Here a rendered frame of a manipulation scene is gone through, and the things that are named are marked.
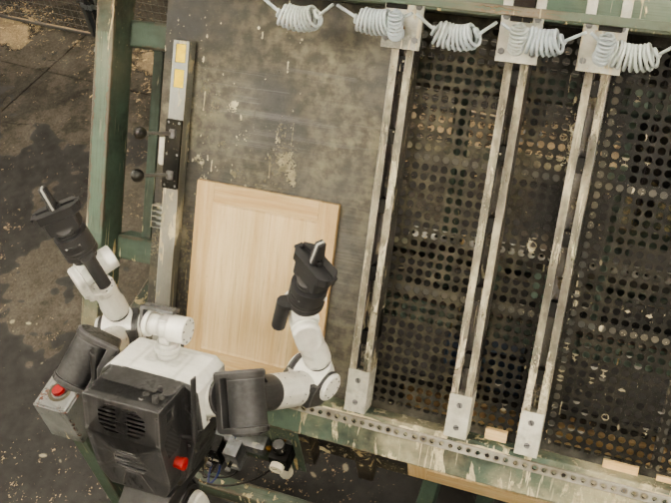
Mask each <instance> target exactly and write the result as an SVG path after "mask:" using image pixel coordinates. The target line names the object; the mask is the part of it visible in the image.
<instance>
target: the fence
mask: <svg viewBox="0 0 671 503"><path fill-rule="evenodd" d="M177 44H184V45H186V58H185V63H180V62H176V51H177ZM195 53H196V42H190V41H183V40H174V47H173V61H172V75H171V89H170V103H169V117H168V119H174V120H180V121H183V133H182V146H181V159H180V171H179V184H178V189H177V190H173V189H167V188H163V199H162V213H161V227H160V241H159V255H158V269H157V283H156V297H155V303H156V304H161V305H166V306H171V307H176V296H177V283H178V270H179V258H180V245H181V232H182V219H183V206H184V193H185V181H186V168H187V155H188V143H189V130H190V117H191V105H192V92H193V79H194V66H195ZM175 69H179V70H185V71H184V84H183V88H177V87H174V78H175Z"/></svg>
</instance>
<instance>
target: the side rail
mask: <svg viewBox="0 0 671 503"><path fill-rule="evenodd" d="M135 2H136V0H97V18H96V38H95V58H94V78H93V98H92V118H91V138H90V158H89V178H88V198H87V217H86V226H87V227H88V229H89V231H90V232H91V234H92V235H93V237H94V239H95V240H96V242H97V244H98V250H99V249H100V248H102V247H103V246H108V247H109V249H110V250H111V251H112V253H113V254H114V255H115V256H116V258H117V260H118V261H119V263H120V258H119V257H117V248H118V235H119V234H120V233H121V232H122V216H123V199H124V184H125V167H126V151H127V134H128V118H129V101H130V85H131V68H132V52H133V47H131V46H130V31H131V22H132V20H134V19H135ZM107 275H109V276H111V277H112V278H113V280H114V282H115V284H116V285H117V286H118V282H119V267H117V268H115V269H114V270H112V271H111V272H109V273H107ZM98 316H103V312H102V310H101V309H100V306H99V303H98V301H97V300H95V301H90V300H89V299H85V298H84V296H83V297H82V317H81V324H89V325H93V326H94V324H95V320H96V318H97V317H98Z"/></svg>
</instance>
